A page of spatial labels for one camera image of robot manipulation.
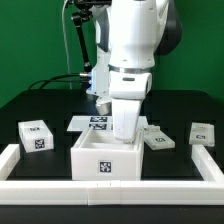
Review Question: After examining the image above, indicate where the white cabinet top block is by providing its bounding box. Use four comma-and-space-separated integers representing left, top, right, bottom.
18, 120, 54, 153

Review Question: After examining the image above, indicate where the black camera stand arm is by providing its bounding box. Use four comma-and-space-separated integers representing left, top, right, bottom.
71, 0, 112, 73

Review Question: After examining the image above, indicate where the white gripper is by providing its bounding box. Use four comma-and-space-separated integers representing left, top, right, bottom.
109, 71, 152, 142

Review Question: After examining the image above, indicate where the white hanging cable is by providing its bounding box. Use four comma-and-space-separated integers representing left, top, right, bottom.
61, 0, 74, 90

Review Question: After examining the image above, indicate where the white U-shaped fence frame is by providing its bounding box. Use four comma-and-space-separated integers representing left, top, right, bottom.
0, 144, 224, 205

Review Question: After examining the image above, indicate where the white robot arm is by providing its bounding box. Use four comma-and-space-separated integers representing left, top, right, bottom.
87, 0, 182, 142

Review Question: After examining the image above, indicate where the white marker plate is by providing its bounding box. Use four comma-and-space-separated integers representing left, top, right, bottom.
67, 115, 148, 132

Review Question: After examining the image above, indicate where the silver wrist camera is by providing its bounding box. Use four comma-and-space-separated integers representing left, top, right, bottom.
96, 96, 111, 115

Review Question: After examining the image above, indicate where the black cable bundle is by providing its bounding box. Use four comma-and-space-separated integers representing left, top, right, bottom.
27, 73, 92, 91

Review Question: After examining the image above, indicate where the white cabinet door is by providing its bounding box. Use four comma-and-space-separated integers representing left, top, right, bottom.
144, 125, 175, 150
189, 122, 215, 147

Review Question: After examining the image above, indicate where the white cabinet body box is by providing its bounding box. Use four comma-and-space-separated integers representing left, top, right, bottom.
71, 128, 144, 181

